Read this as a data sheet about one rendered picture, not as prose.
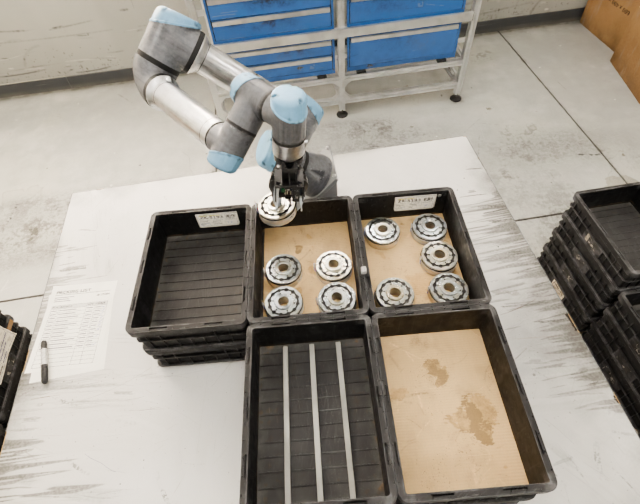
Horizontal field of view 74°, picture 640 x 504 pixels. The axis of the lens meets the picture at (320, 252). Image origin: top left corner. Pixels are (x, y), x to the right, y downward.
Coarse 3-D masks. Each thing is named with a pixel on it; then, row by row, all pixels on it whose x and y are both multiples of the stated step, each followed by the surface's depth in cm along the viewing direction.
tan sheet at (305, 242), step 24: (264, 240) 131; (288, 240) 131; (312, 240) 130; (336, 240) 130; (264, 264) 126; (312, 264) 125; (264, 288) 121; (312, 288) 120; (264, 312) 116; (312, 312) 115
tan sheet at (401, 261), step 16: (400, 224) 132; (400, 240) 128; (448, 240) 127; (368, 256) 125; (384, 256) 125; (400, 256) 125; (416, 256) 124; (384, 272) 122; (400, 272) 121; (416, 272) 121; (416, 288) 118
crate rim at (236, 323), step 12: (240, 204) 127; (156, 216) 127; (144, 252) 118; (144, 264) 116; (132, 300) 109; (132, 312) 107; (132, 324) 105; (180, 324) 104; (192, 324) 104; (216, 324) 103; (228, 324) 103; (240, 324) 103; (132, 336) 105; (144, 336) 105
